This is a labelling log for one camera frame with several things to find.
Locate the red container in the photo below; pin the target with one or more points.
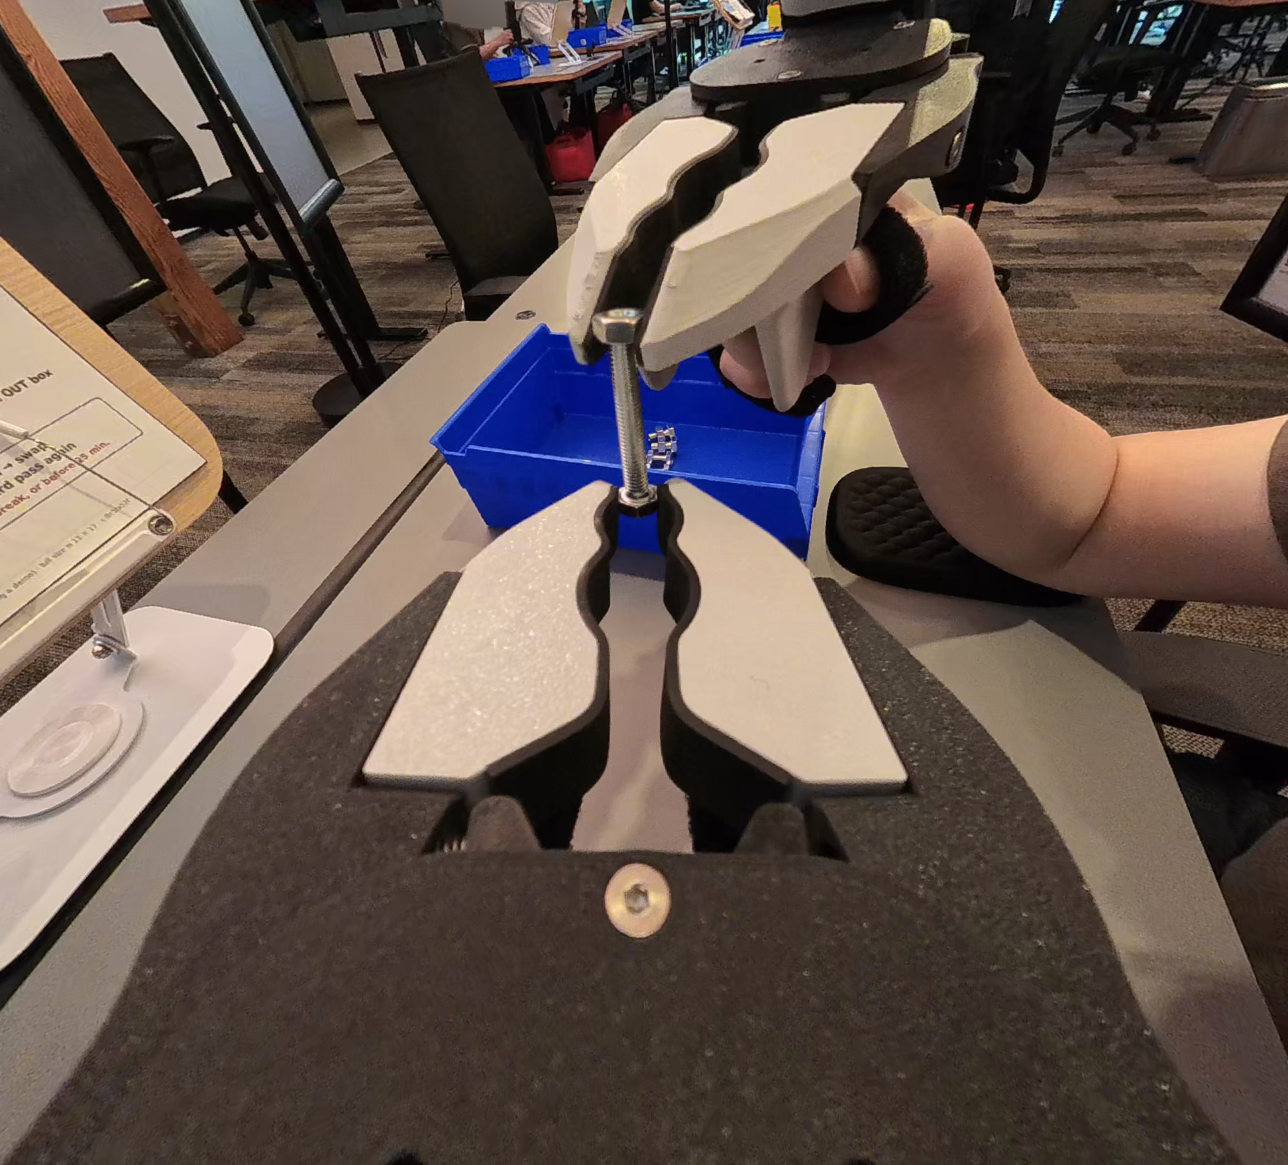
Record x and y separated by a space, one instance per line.
570 160
613 127

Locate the wooden instruction board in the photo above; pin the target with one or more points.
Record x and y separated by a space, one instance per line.
202 469

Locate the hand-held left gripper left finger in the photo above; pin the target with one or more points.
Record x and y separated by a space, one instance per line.
493 671

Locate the grey metal bin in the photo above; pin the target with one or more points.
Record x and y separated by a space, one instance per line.
1248 133

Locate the white tablet stand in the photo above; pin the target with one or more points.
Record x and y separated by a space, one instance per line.
202 663

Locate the cluster of assembled bolts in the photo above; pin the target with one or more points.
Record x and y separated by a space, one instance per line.
663 450

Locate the black framed panel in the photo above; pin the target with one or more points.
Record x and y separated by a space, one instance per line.
63 198

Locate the blue plastic bin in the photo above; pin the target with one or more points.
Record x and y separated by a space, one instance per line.
516 64
524 478

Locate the black framed floor sign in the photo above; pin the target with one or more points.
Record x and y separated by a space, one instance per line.
1263 279

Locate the person's right forearm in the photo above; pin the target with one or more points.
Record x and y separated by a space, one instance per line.
1009 478

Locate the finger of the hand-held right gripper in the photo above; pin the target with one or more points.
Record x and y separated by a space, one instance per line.
774 229
626 211

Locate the black monitor on stand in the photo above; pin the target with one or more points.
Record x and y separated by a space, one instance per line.
241 59

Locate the person's right hand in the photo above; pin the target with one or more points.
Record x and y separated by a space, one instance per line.
956 309

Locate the wooden beam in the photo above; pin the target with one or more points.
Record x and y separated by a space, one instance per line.
192 299

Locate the medium steel hex bolt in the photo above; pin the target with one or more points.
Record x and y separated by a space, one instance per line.
631 420

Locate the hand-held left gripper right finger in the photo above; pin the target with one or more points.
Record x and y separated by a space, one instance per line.
787 671

